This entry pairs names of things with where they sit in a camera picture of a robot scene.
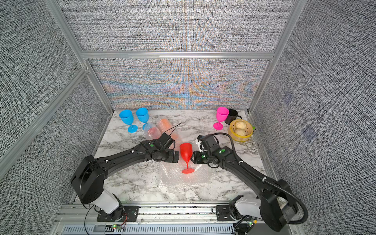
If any red wine glass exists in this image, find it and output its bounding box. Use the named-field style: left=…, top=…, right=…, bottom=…
left=180, top=143, right=194, bottom=174

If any bubble wrap sheet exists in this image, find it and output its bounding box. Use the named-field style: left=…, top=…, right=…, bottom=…
left=159, top=160, right=215, bottom=190

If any blue wine glass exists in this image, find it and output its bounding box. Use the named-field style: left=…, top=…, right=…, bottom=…
left=119, top=110, right=138, bottom=133
left=136, top=107, right=149, bottom=130

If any pink wine glass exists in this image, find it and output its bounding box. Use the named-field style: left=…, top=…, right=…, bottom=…
left=213, top=107, right=229, bottom=130

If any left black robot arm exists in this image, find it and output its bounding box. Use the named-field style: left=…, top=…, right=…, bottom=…
left=70, top=133, right=179, bottom=221

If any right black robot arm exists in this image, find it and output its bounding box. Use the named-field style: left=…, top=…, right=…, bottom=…
left=196, top=133, right=308, bottom=232

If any coral wrapped wine glass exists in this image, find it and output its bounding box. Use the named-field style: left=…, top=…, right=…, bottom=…
left=144, top=123, right=162, bottom=140

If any orange wrapped wine glass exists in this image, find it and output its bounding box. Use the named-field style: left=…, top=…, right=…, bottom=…
left=156, top=116, right=181, bottom=142

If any yellow bamboo steamer basket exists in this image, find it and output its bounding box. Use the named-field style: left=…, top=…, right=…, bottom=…
left=228, top=119, right=255, bottom=143

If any upper white bun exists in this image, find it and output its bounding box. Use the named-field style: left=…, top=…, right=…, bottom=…
left=235, top=120, right=247, bottom=130

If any black mug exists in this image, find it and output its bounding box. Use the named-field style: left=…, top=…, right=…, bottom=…
left=225, top=109, right=242, bottom=125

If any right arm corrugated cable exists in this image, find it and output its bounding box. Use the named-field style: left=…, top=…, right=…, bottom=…
left=211, top=132, right=309, bottom=226

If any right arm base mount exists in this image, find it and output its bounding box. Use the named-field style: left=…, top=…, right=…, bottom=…
left=215, top=194, right=261, bottom=221

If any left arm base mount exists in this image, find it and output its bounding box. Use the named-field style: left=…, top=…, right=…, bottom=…
left=97, top=204, right=140, bottom=222

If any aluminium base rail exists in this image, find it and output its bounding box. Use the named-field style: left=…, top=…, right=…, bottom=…
left=52, top=201, right=303, bottom=235

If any aluminium frame crossbar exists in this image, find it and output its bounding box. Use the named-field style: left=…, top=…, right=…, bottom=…
left=81, top=51, right=275, bottom=59

